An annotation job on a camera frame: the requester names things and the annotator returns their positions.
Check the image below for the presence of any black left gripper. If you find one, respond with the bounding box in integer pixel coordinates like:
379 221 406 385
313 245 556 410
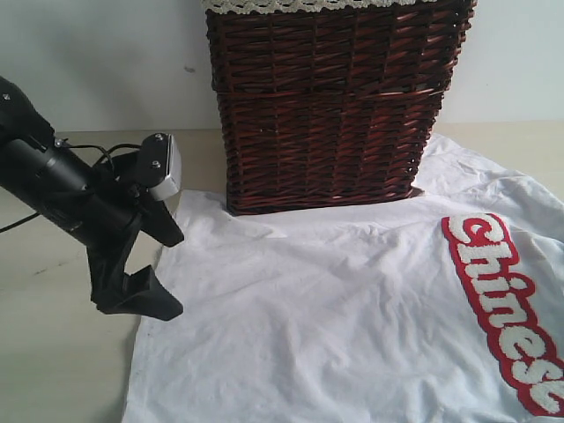
43 152 184 321

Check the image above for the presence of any white t-shirt red patch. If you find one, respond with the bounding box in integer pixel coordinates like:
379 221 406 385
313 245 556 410
122 136 563 422

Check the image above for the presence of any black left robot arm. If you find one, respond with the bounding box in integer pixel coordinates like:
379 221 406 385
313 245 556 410
1 78 184 322

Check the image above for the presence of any dark brown wicker basket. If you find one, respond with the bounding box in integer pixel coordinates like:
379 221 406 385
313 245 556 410
205 1 476 215

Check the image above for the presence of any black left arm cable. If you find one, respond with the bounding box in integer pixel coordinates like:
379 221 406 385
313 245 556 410
61 143 142 171

